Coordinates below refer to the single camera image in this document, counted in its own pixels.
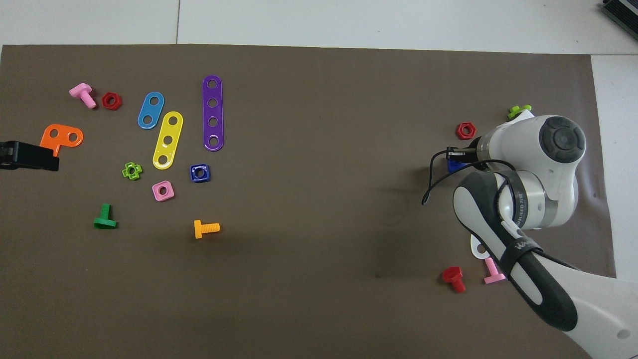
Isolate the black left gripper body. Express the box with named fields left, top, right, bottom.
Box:
left=0, top=141, right=16, bottom=171

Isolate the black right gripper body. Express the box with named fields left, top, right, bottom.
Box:
left=446, top=146, right=480, bottom=163

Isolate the orange angled plastic plate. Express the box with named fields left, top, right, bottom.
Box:
left=39, top=124, right=84, bottom=157

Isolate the pink plastic bolt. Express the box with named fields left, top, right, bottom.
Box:
left=69, top=83, right=97, bottom=110
left=483, top=257, right=506, bottom=285

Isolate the dark green plastic bolt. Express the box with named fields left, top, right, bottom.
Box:
left=93, top=203, right=118, bottom=230

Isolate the white curved five-hole plate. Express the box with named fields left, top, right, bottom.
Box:
left=470, top=234, right=492, bottom=260

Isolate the blue two-hole plastic strip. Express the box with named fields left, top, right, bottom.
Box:
left=137, top=91, right=165, bottom=130

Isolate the red plastic bolt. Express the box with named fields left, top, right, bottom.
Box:
left=442, top=266, right=467, bottom=294

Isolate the pink square plastic nut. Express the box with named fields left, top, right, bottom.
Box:
left=152, top=180, right=175, bottom=202

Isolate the yellow three-hole plastic strip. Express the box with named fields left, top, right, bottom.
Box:
left=152, top=111, right=184, bottom=170

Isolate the purple four-hole plastic strip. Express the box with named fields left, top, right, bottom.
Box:
left=202, top=75, right=225, bottom=152

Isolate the orange plastic bolt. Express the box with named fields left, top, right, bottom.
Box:
left=193, top=220, right=220, bottom=239

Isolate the brown table mat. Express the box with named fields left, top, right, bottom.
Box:
left=0, top=44, right=627, bottom=359

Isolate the grey ribbed device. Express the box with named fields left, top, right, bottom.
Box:
left=600, top=0, right=638, bottom=28

